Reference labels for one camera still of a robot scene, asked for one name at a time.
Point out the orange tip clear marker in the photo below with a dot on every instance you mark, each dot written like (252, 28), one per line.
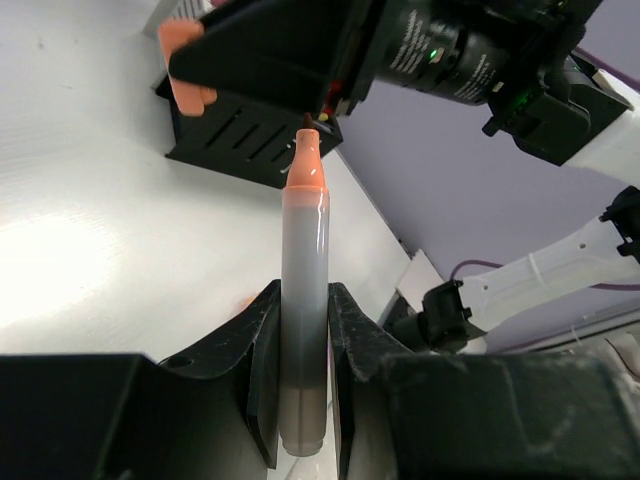
(304, 300)

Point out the black and white organizer box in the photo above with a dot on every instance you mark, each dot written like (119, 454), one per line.
(235, 137)

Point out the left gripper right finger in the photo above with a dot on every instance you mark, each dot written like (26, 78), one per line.
(380, 425)

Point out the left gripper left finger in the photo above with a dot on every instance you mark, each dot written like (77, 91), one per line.
(224, 392)

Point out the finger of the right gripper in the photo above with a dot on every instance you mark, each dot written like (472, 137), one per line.
(299, 56)

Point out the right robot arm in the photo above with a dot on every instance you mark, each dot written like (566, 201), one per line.
(606, 249)

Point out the dark orange marker cap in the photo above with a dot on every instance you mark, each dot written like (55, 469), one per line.
(175, 36)

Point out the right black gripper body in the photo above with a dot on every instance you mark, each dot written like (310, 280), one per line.
(519, 58)

